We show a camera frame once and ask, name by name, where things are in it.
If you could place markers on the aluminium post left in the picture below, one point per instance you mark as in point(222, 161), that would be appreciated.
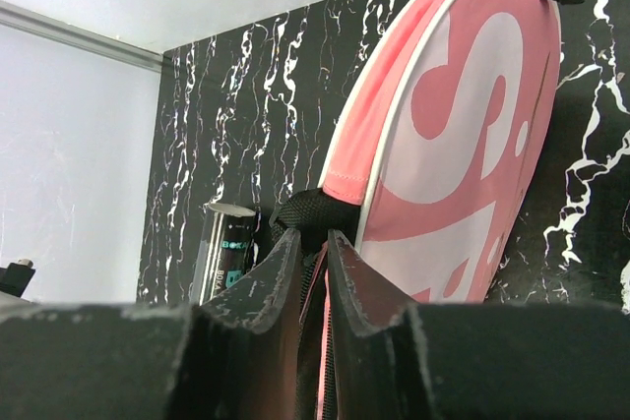
point(18, 18)

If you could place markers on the black shuttlecock tube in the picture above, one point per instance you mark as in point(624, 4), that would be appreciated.
point(225, 250)

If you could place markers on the pink sport racket bag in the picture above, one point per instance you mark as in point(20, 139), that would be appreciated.
point(427, 169)

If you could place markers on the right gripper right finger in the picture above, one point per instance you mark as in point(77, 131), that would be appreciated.
point(400, 359)

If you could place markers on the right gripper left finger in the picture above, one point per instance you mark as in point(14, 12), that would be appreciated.
point(233, 358)

